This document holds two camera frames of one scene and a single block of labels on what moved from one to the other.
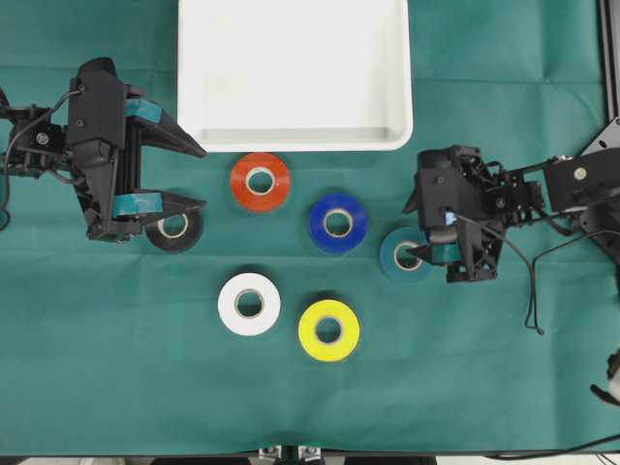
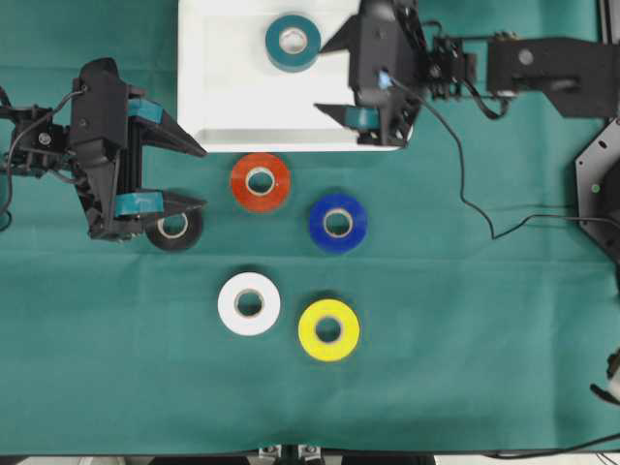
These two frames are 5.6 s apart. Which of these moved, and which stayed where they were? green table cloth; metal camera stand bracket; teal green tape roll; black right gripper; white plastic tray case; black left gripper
Moved: black right gripper; teal green tape roll
Stayed: white plastic tray case; metal camera stand bracket; black left gripper; green table cloth
